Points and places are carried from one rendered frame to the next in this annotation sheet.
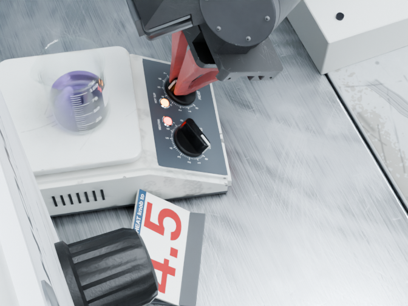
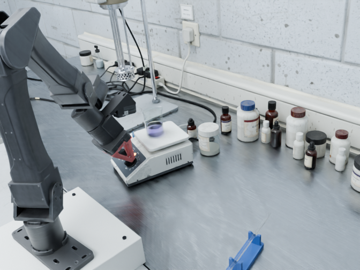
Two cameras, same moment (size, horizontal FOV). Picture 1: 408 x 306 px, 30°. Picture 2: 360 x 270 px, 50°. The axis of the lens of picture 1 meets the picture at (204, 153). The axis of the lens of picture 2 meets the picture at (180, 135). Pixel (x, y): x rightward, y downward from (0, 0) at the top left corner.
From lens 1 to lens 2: 1.28 m
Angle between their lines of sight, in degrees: 90
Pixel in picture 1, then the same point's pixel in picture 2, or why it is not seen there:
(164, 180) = not seen: hidden behind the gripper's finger
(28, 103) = (172, 131)
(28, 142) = (167, 126)
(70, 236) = not seen: hidden behind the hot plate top
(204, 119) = (122, 163)
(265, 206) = (99, 167)
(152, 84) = (140, 155)
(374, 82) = not seen: hidden behind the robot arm
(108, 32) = (174, 192)
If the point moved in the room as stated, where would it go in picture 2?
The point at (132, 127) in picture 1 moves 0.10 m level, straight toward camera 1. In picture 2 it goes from (138, 135) to (126, 122)
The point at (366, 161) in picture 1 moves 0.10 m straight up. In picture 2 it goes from (65, 185) to (56, 154)
